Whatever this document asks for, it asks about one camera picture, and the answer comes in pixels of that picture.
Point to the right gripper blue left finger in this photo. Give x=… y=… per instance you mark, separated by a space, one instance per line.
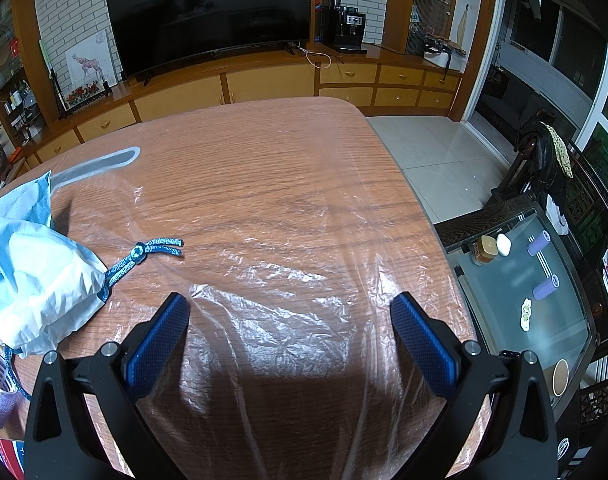
x=60 y=439

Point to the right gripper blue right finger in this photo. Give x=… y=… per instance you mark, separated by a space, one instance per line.
x=519 y=441

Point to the blue white drawstring bag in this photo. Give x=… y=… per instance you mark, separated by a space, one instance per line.
x=50 y=285

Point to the glass top side table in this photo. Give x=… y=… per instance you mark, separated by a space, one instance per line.
x=522 y=290

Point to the dark wooden chair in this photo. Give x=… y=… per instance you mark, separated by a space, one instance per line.
x=541 y=170

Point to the giraffe picture on stand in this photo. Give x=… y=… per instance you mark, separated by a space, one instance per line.
x=90 y=67

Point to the black flat screen television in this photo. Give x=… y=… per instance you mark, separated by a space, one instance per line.
x=153 y=36

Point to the black coffee machine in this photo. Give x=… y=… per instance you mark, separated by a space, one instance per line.
x=340 y=27

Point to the grey table cable slot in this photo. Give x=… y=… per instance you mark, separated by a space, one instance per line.
x=95 y=166

